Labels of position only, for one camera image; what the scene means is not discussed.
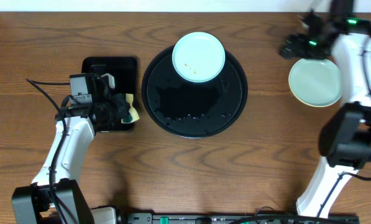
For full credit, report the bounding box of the yellow green scrub sponge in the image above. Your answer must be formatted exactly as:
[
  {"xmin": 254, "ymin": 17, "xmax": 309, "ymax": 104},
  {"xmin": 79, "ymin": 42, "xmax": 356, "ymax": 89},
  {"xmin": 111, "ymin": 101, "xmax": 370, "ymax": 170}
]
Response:
[{"xmin": 121, "ymin": 93, "xmax": 139, "ymax": 124}]

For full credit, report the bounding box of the light blue plate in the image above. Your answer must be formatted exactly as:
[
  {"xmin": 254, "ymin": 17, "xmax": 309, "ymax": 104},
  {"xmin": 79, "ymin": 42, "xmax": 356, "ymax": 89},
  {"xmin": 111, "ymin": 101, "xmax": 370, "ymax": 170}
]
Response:
[
  {"xmin": 288, "ymin": 58, "xmax": 343, "ymax": 106},
  {"xmin": 172, "ymin": 32, "xmax": 226, "ymax": 83}
]

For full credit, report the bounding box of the light blue plate top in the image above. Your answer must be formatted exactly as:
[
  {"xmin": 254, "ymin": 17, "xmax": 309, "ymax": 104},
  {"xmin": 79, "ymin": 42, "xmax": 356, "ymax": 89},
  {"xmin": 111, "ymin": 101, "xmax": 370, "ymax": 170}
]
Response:
[{"xmin": 172, "ymin": 32, "xmax": 226, "ymax": 83}]

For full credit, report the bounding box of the yellow plate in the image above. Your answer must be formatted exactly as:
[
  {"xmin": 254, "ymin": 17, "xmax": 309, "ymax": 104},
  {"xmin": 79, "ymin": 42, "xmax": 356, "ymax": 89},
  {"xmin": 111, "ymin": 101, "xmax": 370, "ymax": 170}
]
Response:
[{"xmin": 289, "ymin": 82, "xmax": 342, "ymax": 108}]

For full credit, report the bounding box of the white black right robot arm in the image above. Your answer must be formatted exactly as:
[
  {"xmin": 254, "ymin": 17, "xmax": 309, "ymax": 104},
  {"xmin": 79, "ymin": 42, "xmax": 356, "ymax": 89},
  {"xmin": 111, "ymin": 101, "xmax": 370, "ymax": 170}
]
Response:
[{"xmin": 278, "ymin": 0, "xmax": 371, "ymax": 223}]

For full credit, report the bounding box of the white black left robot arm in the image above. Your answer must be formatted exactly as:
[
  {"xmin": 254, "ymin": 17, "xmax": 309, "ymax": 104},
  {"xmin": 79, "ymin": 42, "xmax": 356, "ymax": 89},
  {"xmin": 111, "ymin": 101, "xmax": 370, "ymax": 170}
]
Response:
[{"xmin": 12, "ymin": 93, "xmax": 139, "ymax": 223}]

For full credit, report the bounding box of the black rectangular tray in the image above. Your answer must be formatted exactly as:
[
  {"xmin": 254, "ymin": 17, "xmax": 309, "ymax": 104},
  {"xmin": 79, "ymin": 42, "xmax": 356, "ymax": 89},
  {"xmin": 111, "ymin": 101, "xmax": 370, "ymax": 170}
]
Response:
[{"xmin": 81, "ymin": 57, "xmax": 137, "ymax": 132}]

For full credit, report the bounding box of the black round tray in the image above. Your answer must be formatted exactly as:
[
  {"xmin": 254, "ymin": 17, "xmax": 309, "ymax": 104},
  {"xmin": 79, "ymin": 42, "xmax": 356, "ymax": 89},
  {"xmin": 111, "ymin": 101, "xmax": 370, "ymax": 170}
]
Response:
[{"xmin": 141, "ymin": 47, "xmax": 248, "ymax": 138}]

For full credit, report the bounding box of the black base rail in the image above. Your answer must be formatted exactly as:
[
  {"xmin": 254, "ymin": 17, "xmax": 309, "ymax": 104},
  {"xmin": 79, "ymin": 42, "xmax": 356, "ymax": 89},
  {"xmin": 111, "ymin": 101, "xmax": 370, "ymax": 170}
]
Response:
[{"xmin": 127, "ymin": 213, "xmax": 360, "ymax": 224}]

